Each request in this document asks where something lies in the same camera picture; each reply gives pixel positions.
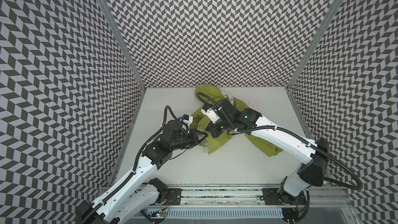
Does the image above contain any aluminium corner post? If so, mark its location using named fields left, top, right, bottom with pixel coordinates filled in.
left=286, top=0, right=344, bottom=92
left=96, top=0, right=146, bottom=91

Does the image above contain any aluminium front mounting rail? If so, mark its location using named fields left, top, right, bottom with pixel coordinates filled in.
left=169, top=184, right=354, bottom=208

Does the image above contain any black corrugated cable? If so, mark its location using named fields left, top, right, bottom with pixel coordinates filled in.
left=79, top=105, right=190, bottom=224
left=195, top=92, right=364, bottom=224

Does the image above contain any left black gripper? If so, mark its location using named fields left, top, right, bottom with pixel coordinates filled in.
left=168, top=127, right=209, bottom=150

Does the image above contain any lime green zip jacket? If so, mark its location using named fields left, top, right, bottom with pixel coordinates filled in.
left=190, top=84, right=283, bottom=157

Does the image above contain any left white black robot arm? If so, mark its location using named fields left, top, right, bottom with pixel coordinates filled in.
left=75, top=119, right=208, bottom=224

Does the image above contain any left aluminium corner post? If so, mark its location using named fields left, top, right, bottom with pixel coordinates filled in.
left=96, top=0, right=146, bottom=91

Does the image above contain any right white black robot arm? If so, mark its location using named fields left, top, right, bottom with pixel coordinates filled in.
left=201, top=99, right=329, bottom=204

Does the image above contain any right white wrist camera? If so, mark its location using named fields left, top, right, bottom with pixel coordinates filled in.
left=201, top=108, right=220, bottom=124

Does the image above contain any right black corrugated cable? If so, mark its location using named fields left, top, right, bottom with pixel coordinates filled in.
left=195, top=92, right=364, bottom=224

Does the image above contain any right aluminium corner post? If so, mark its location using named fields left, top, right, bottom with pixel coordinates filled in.
left=286, top=0, right=344, bottom=92

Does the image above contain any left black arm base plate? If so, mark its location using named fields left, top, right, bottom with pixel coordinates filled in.
left=155, top=188, right=182, bottom=206

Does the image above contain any small green circuit board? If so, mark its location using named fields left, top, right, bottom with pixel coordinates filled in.
left=150, top=211, right=166, bottom=219

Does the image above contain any left black corrugated cable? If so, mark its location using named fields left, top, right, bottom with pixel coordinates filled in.
left=79, top=105, right=190, bottom=224

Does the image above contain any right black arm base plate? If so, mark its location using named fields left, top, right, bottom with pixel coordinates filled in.
left=260, top=188, right=307, bottom=206

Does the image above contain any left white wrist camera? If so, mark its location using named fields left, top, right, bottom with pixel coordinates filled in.
left=179, top=114, right=194, bottom=125

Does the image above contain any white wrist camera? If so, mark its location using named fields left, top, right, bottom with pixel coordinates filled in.
left=201, top=108, right=220, bottom=124
left=179, top=114, right=194, bottom=125

